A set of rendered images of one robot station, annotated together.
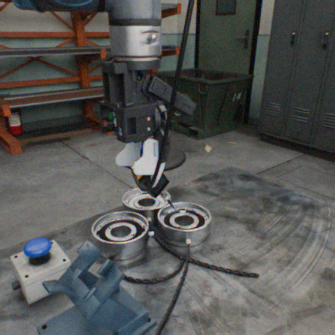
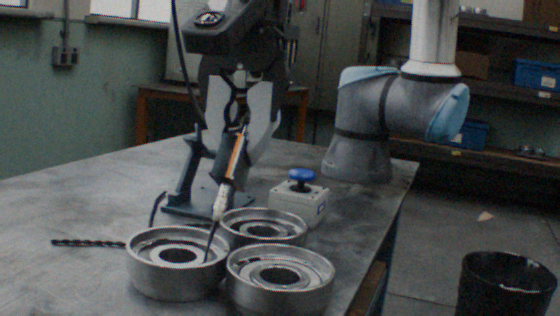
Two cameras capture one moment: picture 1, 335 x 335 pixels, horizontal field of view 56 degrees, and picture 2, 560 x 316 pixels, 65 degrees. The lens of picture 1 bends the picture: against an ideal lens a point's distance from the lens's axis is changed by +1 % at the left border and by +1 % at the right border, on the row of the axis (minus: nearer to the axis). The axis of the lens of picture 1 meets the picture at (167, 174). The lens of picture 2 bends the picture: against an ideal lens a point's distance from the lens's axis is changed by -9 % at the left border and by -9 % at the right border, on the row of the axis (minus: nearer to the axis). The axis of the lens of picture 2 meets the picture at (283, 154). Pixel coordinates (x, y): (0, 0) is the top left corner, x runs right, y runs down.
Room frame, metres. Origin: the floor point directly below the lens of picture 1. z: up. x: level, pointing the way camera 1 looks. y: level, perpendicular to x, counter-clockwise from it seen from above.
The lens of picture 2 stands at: (0.96, -0.19, 1.04)
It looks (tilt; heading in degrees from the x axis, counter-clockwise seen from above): 12 degrees down; 148
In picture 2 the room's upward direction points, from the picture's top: 6 degrees clockwise
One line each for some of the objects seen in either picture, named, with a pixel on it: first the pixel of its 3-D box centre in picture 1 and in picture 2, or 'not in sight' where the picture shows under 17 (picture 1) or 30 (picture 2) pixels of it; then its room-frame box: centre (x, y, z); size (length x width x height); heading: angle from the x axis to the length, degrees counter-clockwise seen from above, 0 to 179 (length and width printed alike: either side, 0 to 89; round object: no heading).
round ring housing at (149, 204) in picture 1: (146, 205); (279, 283); (0.60, 0.05, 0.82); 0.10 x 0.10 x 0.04
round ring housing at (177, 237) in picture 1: (184, 223); (177, 262); (0.53, -0.03, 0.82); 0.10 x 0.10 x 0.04
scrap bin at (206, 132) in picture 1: (200, 102); not in sight; (3.99, -0.41, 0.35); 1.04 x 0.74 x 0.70; 38
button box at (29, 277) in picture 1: (38, 270); (300, 202); (0.39, 0.20, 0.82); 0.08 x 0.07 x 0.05; 128
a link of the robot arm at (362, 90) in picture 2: not in sight; (369, 97); (0.20, 0.48, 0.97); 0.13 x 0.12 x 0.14; 21
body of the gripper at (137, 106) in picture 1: (134, 100); (257, 19); (0.50, 0.05, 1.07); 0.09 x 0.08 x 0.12; 131
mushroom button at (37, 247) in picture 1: (39, 256); (300, 186); (0.40, 0.20, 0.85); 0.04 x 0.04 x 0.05
